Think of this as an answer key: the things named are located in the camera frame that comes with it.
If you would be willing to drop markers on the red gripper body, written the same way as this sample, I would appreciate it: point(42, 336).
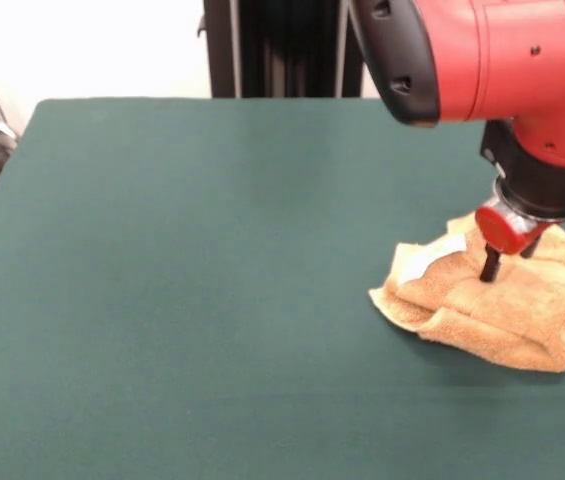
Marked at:
point(499, 230)

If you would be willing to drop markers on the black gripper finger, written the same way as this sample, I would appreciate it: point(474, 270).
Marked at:
point(529, 247)
point(489, 265)

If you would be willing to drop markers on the tan terry towel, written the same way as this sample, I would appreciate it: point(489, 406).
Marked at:
point(512, 310)

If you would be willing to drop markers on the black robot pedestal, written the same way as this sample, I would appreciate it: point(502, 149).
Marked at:
point(262, 60)

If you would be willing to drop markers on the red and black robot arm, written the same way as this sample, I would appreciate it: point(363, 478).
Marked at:
point(487, 60)

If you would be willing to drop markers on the dark green table cloth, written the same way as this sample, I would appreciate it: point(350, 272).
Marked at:
point(162, 300)

